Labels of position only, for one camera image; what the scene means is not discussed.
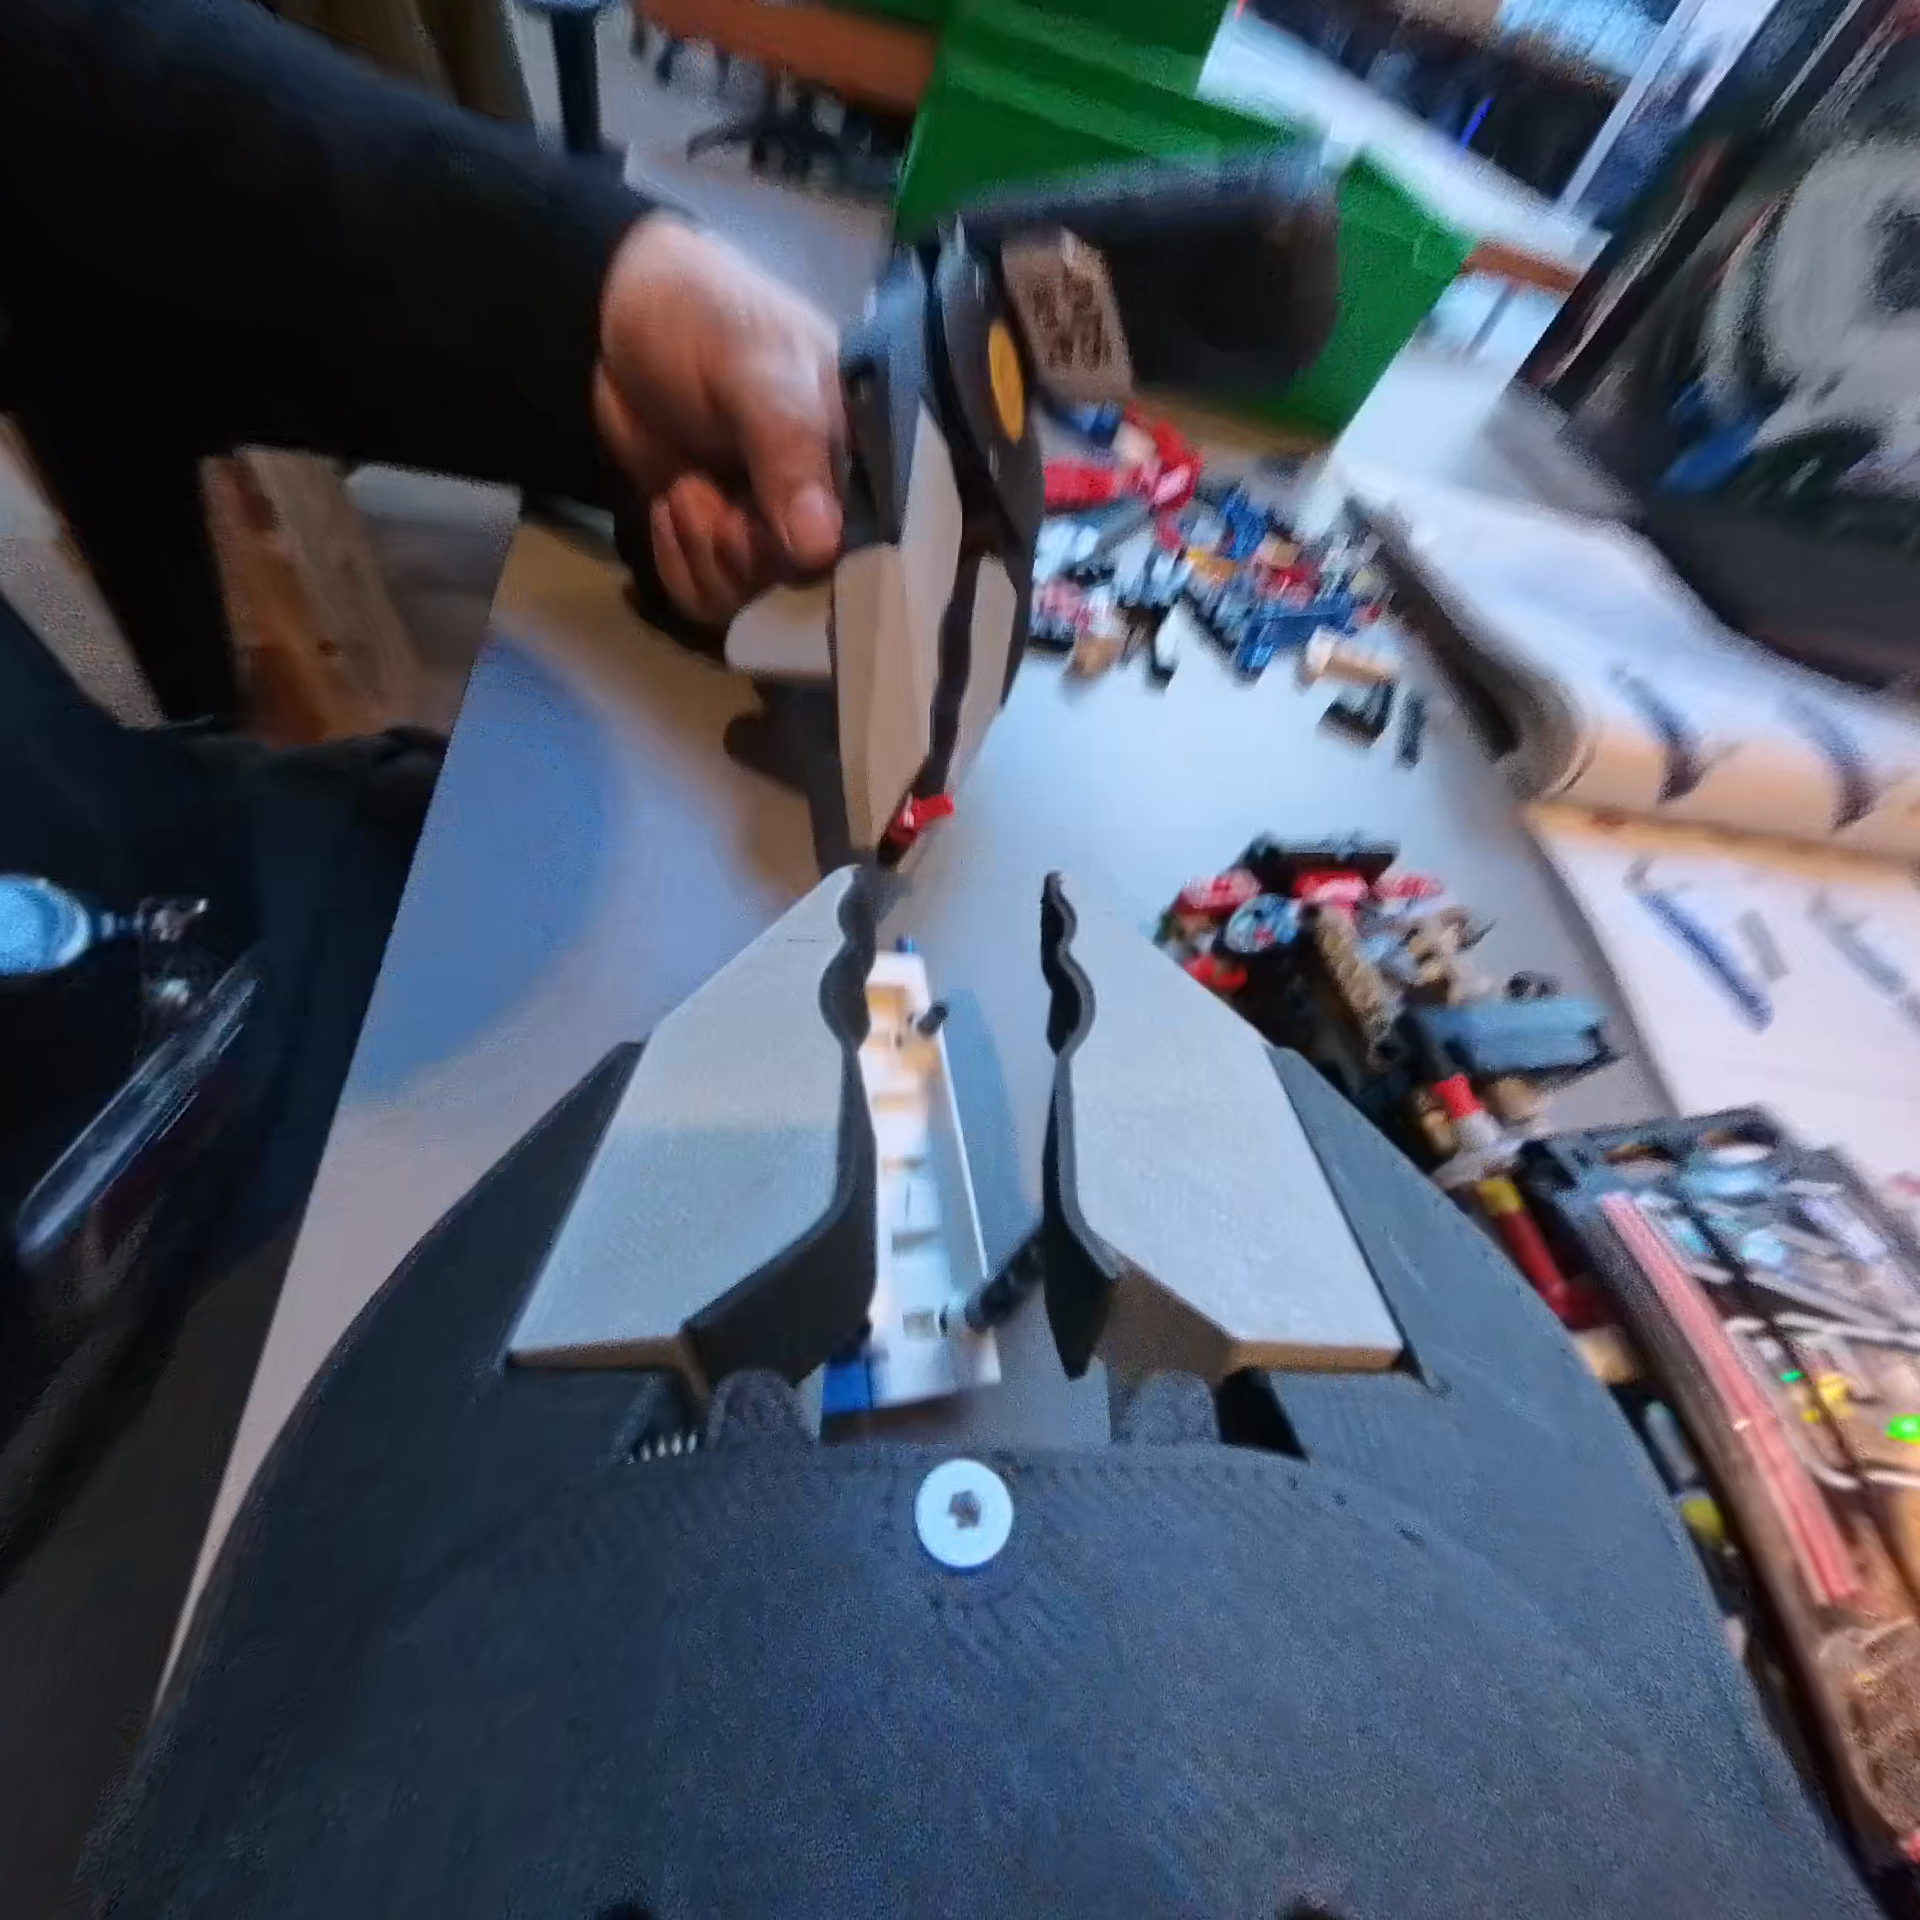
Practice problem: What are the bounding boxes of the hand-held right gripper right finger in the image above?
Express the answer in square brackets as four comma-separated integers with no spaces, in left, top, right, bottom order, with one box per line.
[1041,868,1405,1395]

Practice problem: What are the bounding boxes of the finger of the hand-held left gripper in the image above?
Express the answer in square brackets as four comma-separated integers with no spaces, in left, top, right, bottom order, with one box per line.
[925,490,1041,799]
[828,422,981,868]

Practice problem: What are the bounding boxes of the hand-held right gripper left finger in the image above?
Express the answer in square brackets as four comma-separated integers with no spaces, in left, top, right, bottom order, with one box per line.
[505,866,884,1408]

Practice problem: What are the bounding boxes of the blue white brick assembly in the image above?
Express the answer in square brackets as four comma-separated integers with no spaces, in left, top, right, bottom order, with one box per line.
[818,935,1051,1420]

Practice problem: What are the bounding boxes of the person's left forearm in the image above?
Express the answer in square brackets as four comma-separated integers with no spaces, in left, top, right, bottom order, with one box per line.
[0,0,669,519]

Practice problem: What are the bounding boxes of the grey desk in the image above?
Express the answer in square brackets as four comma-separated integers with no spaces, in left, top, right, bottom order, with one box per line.
[149,345,1920,1696]

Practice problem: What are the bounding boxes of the person's left hand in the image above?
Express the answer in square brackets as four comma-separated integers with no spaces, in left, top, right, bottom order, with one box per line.
[592,218,849,623]

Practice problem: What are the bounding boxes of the green storage bin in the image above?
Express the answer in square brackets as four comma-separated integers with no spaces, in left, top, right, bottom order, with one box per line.
[892,0,1481,436]

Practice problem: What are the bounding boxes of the pile of loose brick pieces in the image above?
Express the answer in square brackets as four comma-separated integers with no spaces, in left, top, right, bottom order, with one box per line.
[1025,405,1444,750]

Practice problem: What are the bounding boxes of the toy brick car model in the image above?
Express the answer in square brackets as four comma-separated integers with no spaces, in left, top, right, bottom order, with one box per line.
[1154,830,1920,1862]

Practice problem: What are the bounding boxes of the red badge in clear holder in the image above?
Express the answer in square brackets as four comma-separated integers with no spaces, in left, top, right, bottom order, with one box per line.
[0,878,272,1263]

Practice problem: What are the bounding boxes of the person's legs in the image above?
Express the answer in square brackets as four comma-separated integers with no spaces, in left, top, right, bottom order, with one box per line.
[0,599,452,1578]

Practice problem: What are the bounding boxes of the printed toy box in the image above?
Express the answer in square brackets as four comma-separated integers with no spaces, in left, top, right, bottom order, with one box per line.
[1547,0,1920,690]

